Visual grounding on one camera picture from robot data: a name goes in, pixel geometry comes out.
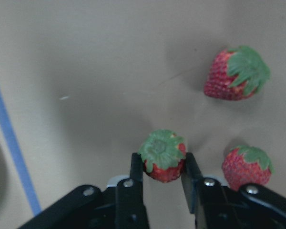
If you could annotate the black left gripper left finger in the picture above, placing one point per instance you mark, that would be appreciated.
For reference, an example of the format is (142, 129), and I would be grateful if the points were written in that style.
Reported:
(136, 170)

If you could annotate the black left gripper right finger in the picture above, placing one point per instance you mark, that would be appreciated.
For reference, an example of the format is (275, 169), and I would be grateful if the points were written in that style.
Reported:
(190, 176)

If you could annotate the red strawberry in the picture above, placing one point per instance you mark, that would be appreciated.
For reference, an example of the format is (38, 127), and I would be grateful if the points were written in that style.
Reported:
(163, 155)
(247, 164)
(236, 74)

